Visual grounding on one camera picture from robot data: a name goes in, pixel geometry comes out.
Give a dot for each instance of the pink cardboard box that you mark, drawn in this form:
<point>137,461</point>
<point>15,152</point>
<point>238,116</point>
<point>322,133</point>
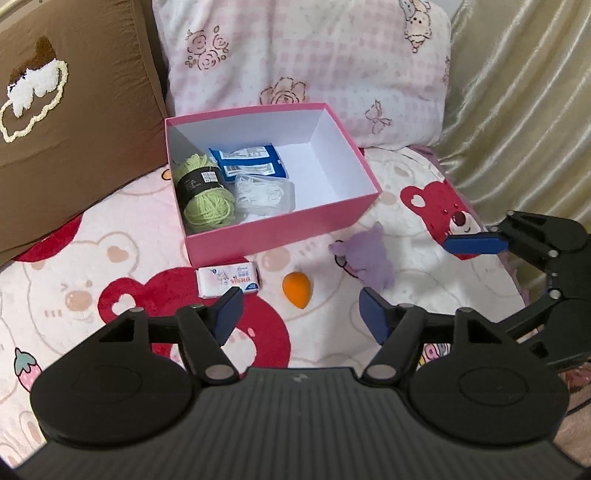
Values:
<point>277,230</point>

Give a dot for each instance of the blue wet wipes packet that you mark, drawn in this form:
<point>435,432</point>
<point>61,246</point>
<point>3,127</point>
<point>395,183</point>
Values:
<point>249,164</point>

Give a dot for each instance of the lilac bed sheet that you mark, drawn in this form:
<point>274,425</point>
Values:
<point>429,154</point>

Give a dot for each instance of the printed bear blanket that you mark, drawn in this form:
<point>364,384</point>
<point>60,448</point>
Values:
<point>115,258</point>

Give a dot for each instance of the green yarn ball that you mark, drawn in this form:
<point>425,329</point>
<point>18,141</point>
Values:
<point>203,207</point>

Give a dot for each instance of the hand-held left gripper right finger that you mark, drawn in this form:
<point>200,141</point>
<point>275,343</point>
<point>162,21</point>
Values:
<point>371,314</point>

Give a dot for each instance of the orange makeup sponge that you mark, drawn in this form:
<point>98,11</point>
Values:
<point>298,288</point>

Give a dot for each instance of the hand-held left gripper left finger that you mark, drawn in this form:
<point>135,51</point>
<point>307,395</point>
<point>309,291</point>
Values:
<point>228,314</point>

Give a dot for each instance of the white tissue packet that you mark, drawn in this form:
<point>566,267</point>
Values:
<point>226,277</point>

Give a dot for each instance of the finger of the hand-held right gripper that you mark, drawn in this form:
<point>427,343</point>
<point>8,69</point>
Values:
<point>471,244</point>
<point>535,311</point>

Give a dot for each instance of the brown pillow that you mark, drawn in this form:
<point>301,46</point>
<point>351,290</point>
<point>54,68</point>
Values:
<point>92,115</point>

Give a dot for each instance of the purple plush toy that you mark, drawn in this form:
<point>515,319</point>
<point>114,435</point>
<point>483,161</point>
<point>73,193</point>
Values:
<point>369,258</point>

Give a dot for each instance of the clear bag of white items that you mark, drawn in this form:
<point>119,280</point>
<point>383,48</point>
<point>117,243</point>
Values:
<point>263,194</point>

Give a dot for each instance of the cream satin curtain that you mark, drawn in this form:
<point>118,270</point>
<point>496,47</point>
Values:
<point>517,115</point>

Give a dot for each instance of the pink checked pillow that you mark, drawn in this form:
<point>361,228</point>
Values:
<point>300,55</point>

